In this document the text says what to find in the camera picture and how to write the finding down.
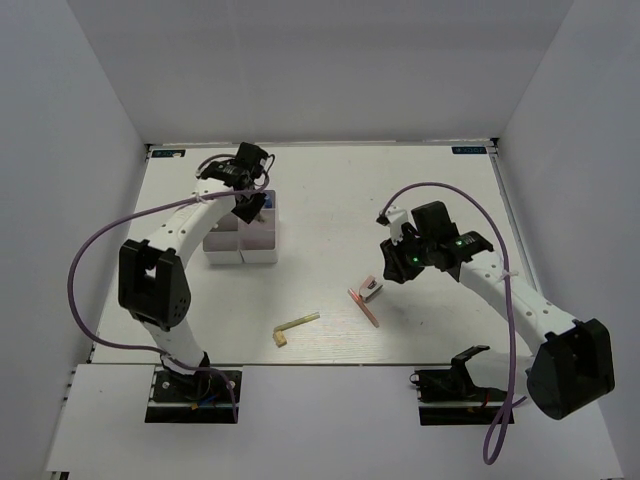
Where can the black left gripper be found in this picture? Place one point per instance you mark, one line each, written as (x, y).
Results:
(246, 215)

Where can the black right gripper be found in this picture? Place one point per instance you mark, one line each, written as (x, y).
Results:
(395, 268)

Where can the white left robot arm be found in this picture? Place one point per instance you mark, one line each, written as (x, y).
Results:
(152, 280)

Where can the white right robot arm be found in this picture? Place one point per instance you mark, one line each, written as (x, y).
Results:
(570, 363)

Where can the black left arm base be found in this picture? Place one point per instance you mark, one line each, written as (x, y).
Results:
(173, 400)

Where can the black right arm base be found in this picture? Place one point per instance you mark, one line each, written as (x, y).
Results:
(450, 396)

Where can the white right organizer tray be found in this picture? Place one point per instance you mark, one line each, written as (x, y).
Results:
(259, 241)

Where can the white organizer tray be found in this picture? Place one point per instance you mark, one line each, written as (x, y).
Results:
(221, 245)
(259, 241)

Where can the white left organizer tray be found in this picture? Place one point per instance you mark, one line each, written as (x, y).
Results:
(221, 245)

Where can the left corner label sticker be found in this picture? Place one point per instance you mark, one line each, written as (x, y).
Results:
(168, 153)

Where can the corner label sticker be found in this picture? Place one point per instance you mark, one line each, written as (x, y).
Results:
(469, 150)
(168, 153)

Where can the pink lead refill tube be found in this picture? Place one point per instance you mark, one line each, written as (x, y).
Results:
(358, 300)

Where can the right corner label sticker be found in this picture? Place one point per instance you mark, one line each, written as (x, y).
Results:
(469, 150)

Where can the yellow lead refill tube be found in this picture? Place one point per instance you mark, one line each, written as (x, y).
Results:
(297, 322)

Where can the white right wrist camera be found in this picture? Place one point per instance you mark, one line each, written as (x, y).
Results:
(394, 218)

